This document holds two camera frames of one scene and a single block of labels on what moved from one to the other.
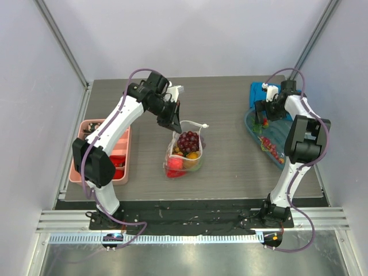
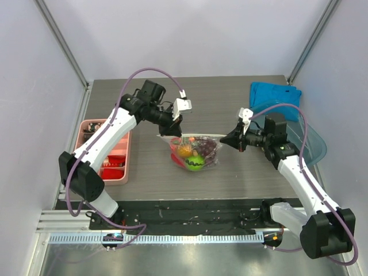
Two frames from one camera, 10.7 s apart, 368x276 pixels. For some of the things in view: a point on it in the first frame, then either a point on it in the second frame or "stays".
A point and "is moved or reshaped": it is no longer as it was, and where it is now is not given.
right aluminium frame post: x=316 y=37 stays
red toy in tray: x=118 y=174 stays
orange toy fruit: x=192 y=155 to x=185 y=151
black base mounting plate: x=190 y=218 stays
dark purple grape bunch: x=188 y=141 to x=207 y=147
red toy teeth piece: x=118 y=160 stays
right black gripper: x=264 y=106 to x=239 y=138
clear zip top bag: x=184 y=150 is moved or reshaped
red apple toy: x=175 y=173 to x=177 y=158
